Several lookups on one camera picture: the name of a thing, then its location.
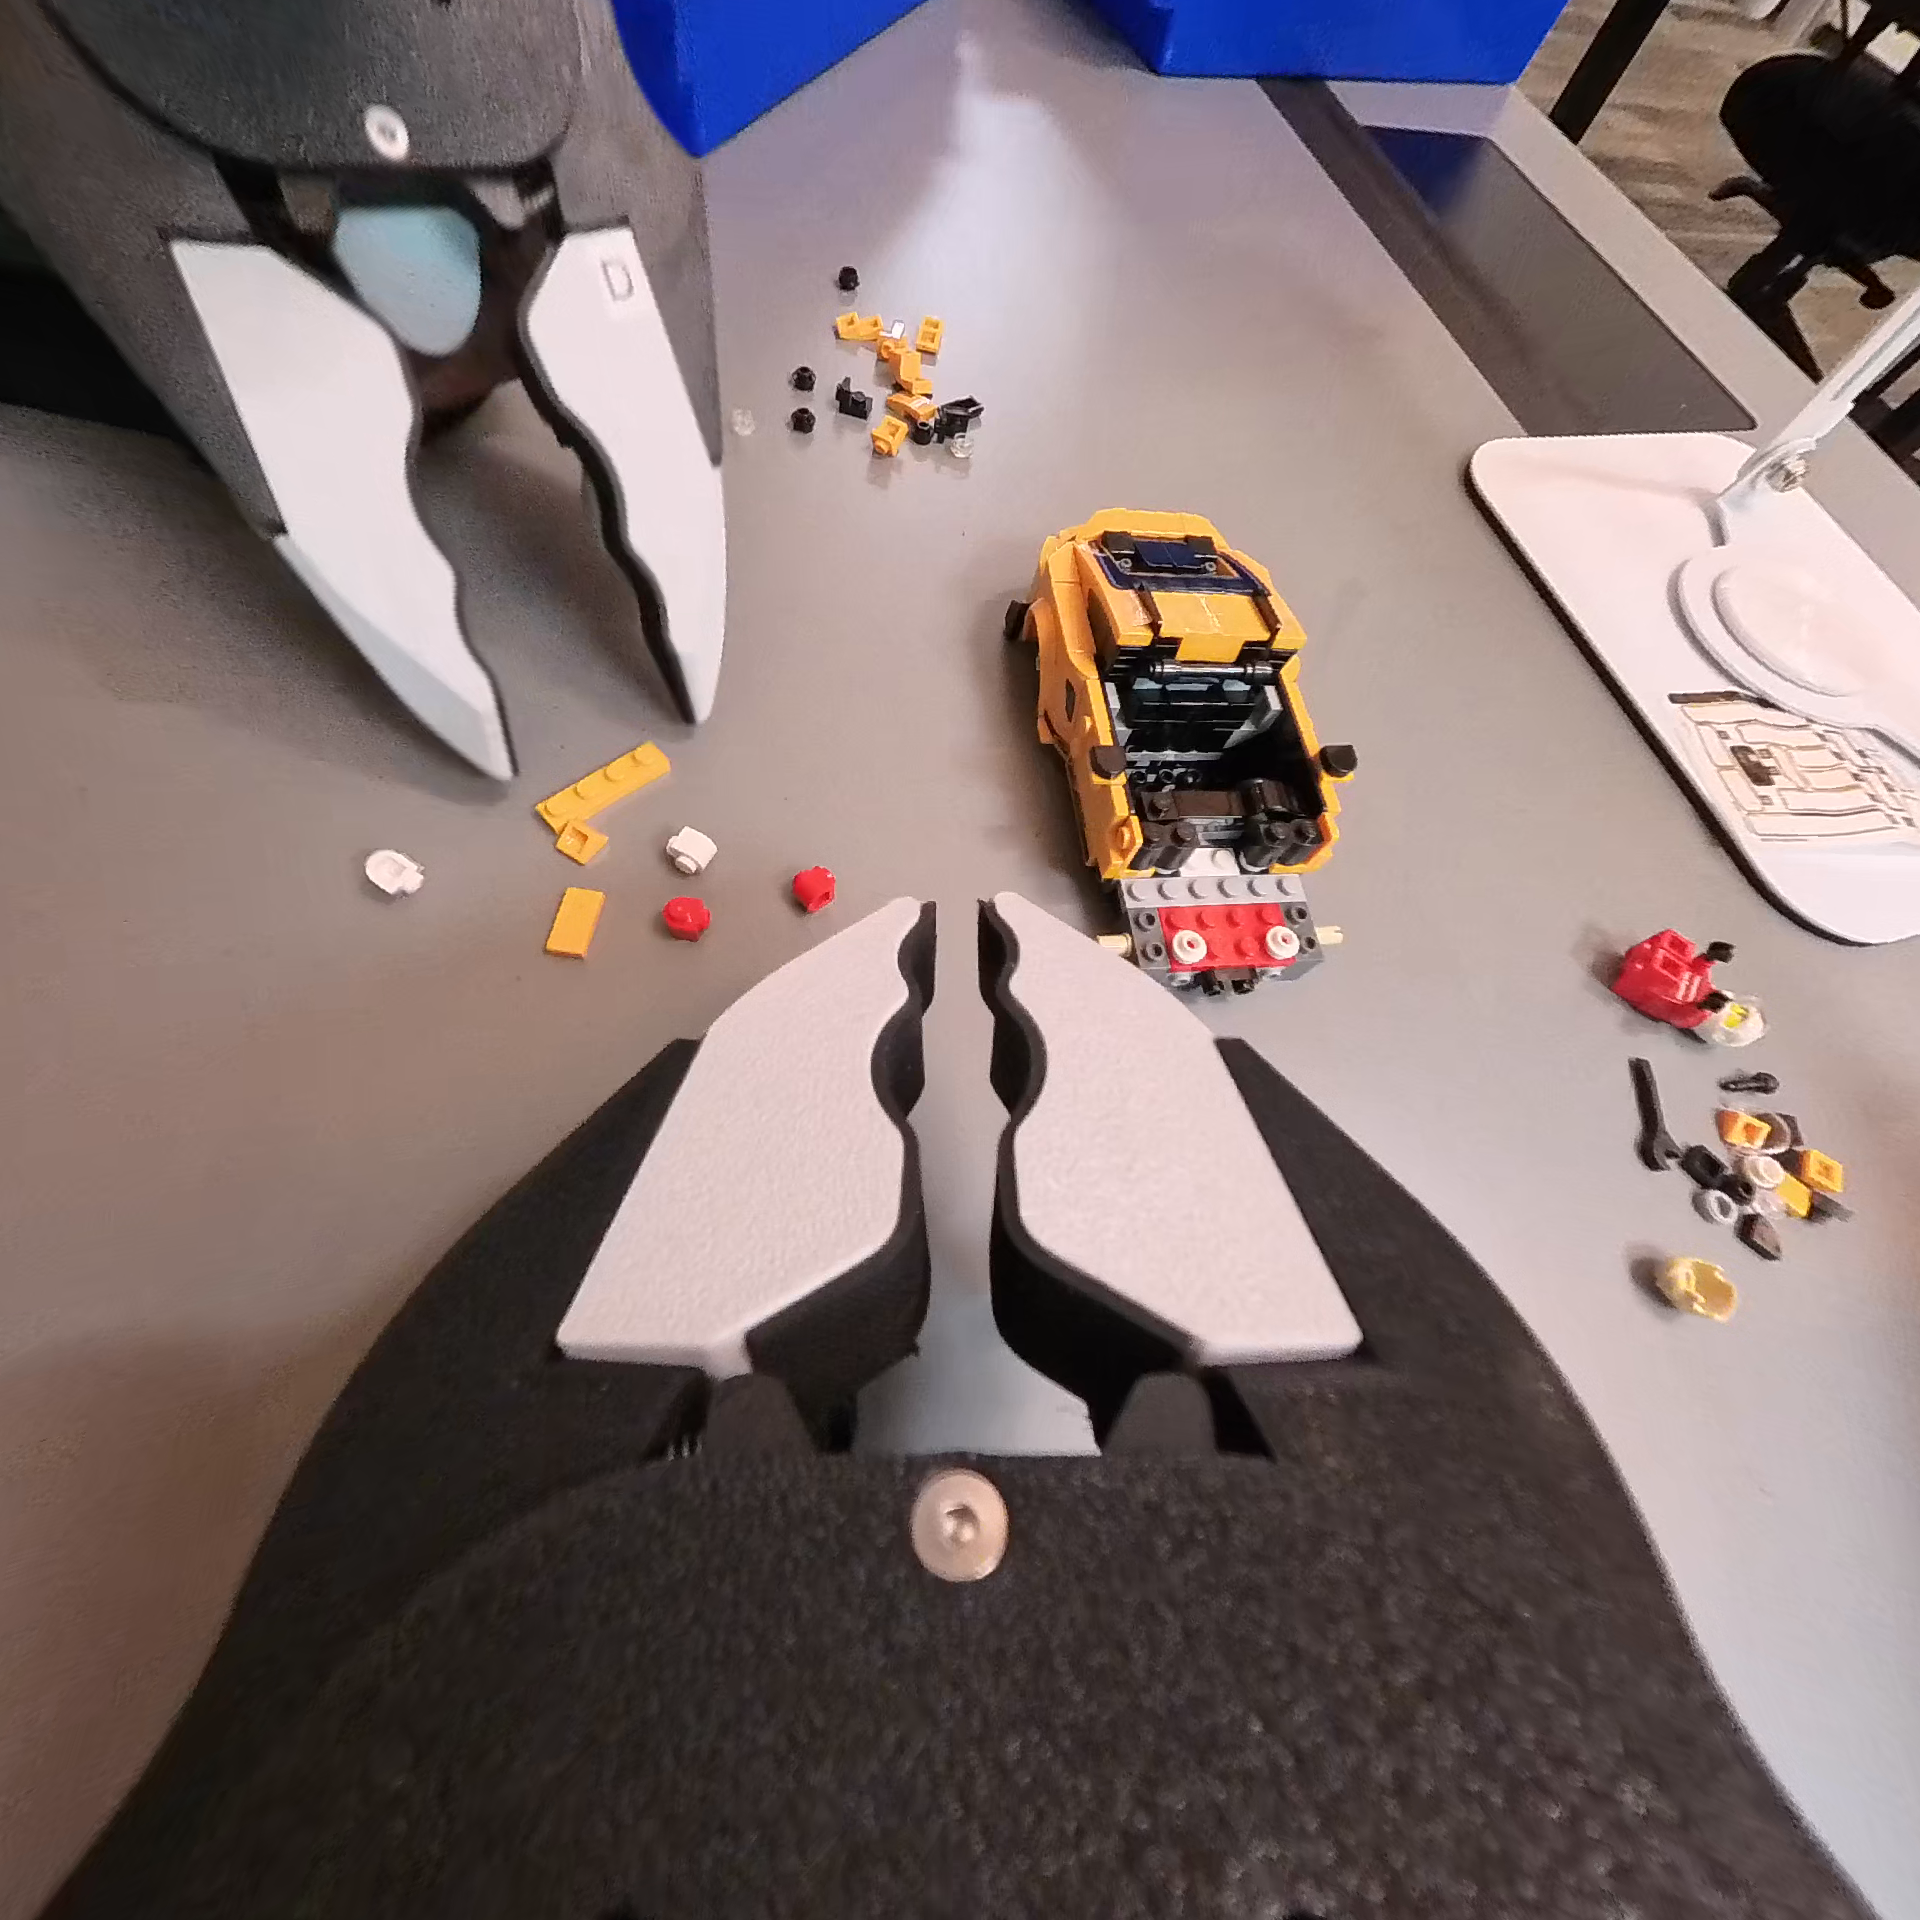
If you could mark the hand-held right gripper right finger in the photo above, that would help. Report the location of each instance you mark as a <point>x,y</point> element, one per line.
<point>1171,1200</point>

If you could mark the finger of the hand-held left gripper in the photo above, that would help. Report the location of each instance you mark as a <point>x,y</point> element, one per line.
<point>330,481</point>
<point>645,435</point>

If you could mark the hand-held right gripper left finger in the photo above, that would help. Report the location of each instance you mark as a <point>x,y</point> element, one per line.
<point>750,1185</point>

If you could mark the small orange lego tile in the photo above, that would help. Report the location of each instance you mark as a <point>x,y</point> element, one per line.
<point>575,922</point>

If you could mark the white lego piece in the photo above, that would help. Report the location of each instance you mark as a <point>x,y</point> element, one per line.
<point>691,848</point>
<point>394,873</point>

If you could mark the orange lego plate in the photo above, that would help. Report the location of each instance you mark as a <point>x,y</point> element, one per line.
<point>609,782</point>

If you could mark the orange black lego piece pile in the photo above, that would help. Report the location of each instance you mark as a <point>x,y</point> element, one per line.
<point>902,376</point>

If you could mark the black lego wrench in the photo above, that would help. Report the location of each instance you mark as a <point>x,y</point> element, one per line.
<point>1650,1117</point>

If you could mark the yellow lego car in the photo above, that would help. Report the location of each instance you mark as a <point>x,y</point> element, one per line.
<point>1171,705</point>

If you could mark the red black lego piece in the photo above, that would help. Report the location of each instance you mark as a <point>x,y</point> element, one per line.
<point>1664,973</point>

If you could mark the grey black lego piece pile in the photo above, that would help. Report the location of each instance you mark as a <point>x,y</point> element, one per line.
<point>1770,1177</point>

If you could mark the printed sticker sheet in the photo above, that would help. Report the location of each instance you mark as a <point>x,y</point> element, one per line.
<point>1800,763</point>

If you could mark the white book stand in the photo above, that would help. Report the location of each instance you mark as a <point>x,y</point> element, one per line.
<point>1606,556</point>

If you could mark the black table leg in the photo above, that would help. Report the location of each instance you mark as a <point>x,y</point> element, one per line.
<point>1606,66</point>

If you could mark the black office chair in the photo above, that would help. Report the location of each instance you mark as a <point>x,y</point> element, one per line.
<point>1816,165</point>

